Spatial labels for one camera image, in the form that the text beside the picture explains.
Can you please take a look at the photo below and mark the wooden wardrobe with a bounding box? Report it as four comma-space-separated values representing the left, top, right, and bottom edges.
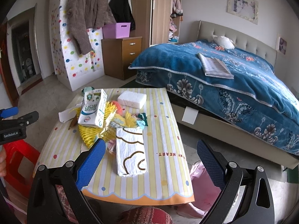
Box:
130, 0, 183, 51

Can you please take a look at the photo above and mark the orange knitted glove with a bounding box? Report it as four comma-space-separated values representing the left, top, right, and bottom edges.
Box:
112, 101, 123, 116

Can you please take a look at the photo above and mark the blue floral bed blanket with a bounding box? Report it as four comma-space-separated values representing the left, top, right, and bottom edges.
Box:
129, 40, 298, 155

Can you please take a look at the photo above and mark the black jacket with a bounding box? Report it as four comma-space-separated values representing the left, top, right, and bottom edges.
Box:
109, 0, 136, 31

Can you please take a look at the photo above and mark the brown wooden nightstand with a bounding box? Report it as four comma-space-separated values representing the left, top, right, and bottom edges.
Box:
101, 36, 142, 80

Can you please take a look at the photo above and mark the purple storage basket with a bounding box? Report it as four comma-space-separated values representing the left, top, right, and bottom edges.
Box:
102, 23, 131, 39

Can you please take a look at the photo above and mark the polka dot white cabinet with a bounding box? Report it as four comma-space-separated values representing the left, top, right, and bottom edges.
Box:
49, 0, 104, 91

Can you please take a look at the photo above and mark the red plaid trousers knee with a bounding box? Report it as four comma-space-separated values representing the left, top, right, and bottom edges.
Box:
115, 206, 174, 224

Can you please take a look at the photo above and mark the red plastic stool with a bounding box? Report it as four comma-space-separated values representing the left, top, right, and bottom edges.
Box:
4, 140, 40, 199

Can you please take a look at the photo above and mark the white milk carton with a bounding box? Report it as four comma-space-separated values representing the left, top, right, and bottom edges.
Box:
78, 89, 107, 128

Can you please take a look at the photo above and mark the beige upholstered bed frame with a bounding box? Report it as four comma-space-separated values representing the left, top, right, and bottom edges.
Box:
170, 20, 298, 169

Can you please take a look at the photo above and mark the white pillow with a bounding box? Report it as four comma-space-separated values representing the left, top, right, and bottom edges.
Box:
212, 35, 236, 50

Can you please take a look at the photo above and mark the white paper tag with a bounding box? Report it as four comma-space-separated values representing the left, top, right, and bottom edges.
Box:
182, 107, 199, 125

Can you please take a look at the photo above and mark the person left hand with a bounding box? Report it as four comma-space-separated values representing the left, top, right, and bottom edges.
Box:
0, 147, 7, 177

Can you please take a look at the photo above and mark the yellow foam fruit net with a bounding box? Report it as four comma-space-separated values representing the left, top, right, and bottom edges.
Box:
78, 102, 138, 149

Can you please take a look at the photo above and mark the white foam block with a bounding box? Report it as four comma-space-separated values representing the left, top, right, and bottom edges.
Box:
118, 91, 147, 109

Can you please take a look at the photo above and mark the small wall photo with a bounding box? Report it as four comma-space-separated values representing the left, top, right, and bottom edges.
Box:
276, 35, 287, 55

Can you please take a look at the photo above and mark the folded grey striped cloth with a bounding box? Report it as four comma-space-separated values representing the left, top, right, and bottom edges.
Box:
198, 53, 234, 79

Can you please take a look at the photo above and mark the brown fleece jacket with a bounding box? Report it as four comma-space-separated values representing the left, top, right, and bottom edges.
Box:
66, 0, 116, 55

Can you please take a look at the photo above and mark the pink-lined trash bin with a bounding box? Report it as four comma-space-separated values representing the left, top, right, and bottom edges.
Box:
174, 161, 221, 218

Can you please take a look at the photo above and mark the wall picture poster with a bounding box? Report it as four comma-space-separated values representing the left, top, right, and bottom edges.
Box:
226, 0, 258, 25

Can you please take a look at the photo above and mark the striped yellow tablecloth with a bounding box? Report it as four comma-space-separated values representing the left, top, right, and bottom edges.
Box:
32, 87, 196, 206

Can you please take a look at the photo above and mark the teal snack wrapper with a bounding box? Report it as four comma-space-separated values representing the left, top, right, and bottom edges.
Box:
136, 113, 148, 130

